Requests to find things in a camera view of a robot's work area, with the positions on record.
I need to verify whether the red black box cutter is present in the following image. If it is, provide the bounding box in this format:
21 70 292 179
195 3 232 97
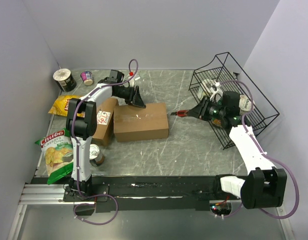
170 110 190 118

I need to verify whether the plain taped cardboard box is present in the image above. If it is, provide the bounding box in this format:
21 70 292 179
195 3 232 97
113 102 169 143

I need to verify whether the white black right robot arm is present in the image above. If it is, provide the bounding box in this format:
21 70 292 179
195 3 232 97
186 91 287 209

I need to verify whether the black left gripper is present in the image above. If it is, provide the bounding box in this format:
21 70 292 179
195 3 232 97
114 85 146 109

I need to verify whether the black wire basket rack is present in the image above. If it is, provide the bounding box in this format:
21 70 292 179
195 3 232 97
185 52 280 149

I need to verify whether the green Chuba chips bag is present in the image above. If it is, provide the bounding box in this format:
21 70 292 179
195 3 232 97
35 128 74 185

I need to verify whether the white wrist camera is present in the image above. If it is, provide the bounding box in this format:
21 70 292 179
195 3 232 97
209 82 223 103
128 73 141 87

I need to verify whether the black paper cup white lid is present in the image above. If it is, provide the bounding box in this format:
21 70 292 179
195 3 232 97
52 68 77 92

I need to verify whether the purple yogurt cup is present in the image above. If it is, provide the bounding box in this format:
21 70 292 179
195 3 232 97
80 71 94 86

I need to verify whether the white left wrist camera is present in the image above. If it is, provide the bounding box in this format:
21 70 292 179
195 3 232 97
128 73 141 87

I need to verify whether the labelled cardboard express box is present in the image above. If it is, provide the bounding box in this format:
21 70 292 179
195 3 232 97
92 97 119 147

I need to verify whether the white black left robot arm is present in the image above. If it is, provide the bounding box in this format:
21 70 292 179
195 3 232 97
65 70 146 201

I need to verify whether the yellow Lays chips bag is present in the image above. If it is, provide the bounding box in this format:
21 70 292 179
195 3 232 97
48 95 81 117

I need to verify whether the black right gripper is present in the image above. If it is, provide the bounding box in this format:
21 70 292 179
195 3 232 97
186 95 227 122

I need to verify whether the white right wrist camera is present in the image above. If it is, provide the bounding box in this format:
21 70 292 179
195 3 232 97
209 82 223 103

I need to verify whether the aluminium rail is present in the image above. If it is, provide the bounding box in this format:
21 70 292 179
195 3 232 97
17 183 70 206

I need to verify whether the white tape roll cup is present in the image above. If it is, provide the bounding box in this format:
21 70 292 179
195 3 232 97
196 78 216 100

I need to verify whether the metal tin can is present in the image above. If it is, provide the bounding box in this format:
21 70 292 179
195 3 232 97
89 144 105 167

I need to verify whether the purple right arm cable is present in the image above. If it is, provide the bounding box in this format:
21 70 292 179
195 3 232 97
215 79 300 220

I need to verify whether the white Chobani yogurt cup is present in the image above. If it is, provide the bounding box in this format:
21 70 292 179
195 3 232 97
238 94 252 116

